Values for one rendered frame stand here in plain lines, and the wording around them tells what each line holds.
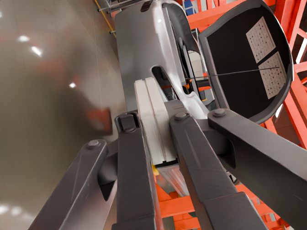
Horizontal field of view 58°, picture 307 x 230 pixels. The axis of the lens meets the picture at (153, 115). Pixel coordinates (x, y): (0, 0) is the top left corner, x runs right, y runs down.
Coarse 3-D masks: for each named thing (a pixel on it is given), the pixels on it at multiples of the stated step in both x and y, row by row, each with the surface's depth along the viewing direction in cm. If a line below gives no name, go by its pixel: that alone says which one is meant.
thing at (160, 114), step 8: (144, 80) 20; (152, 80) 20; (152, 88) 18; (152, 96) 17; (160, 96) 17; (152, 104) 16; (160, 104) 15; (160, 112) 14; (160, 120) 14; (168, 120) 14; (160, 128) 14; (168, 128) 14; (160, 136) 15; (168, 136) 15; (160, 144) 15; (168, 144) 15; (168, 152) 15; (168, 160) 15
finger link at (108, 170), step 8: (144, 136) 15; (112, 144) 14; (112, 152) 13; (104, 160) 13; (112, 160) 13; (104, 168) 13; (112, 168) 13; (104, 176) 13; (112, 176) 13; (104, 184) 13
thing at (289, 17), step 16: (288, 0) 404; (304, 0) 439; (288, 16) 432; (288, 32) 464; (304, 32) 512; (304, 64) 607; (304, 80) 664; (288, 96) 583; (288, 112) 575; (304, 128) 546; (304, 144) 533
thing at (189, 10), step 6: (144, 0) 625; (186, 0) 644; (126, 6) 631; (186, 6) 637; (192, 6) 586; (108, 12) 638; (186, 12) 633; (192, 12) 627; (192, 30) 682; (198, 30) 678; (198, 42) 699
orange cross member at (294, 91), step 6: (294, 72) 356; (294, 78) 352; (294, 84) 349; (300, 84) 347; (294, 90) 345; (300, 90) 343; (294, 96) 345; (300, 96) 340; (306, 96) 338; (294, 102) 350; (300, 102) 337; (306, 102) 335; (300, 108) 336; (306, 108) 332; (300, 114) 341; (306, 114) 329; (306, 120) 327; (306, 126) 332
